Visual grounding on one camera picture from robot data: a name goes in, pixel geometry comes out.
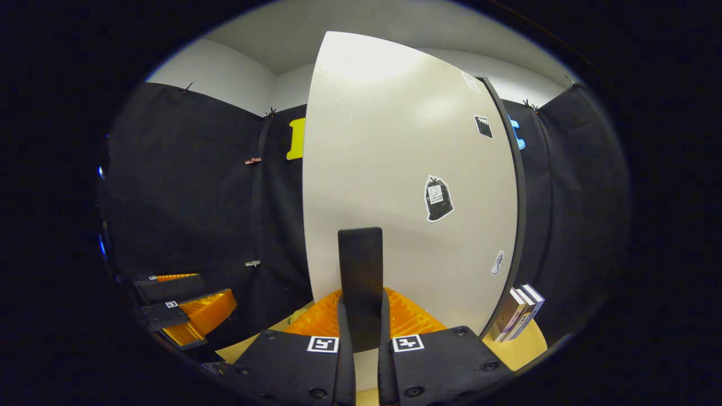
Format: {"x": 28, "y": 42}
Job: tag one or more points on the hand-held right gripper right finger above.
{"x": 386, "y": 372}

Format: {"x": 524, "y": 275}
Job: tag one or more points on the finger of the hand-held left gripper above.
{"x": 169, "y": 288}
{"x": 203, "y": 316}

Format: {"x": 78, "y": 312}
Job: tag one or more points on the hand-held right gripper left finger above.
{"x": 345, "y": 372}

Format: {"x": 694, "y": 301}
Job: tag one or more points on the beige cabinet door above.
{"x": 383, "y": 141}

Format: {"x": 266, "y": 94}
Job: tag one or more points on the yellow toy bread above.
{"x": 302, "y": 313}

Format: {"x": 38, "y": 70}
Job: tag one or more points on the black backdrop cloth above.
{"x": 186, "y": 197}

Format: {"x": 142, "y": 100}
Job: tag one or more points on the grey-brown book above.
{"x": 505, "y": 317}

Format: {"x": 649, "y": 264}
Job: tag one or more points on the white book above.
{"x": 522, "y": 309}

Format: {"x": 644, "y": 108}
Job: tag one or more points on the dark-spined book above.
{"x": 534, "y": 296}

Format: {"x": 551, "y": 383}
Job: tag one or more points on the small black clip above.
{"x": 530, "y": 104}
{"x": 271, "y": 113}
{"x": 569, "y": 80}
{"x": 186, "y": 87}

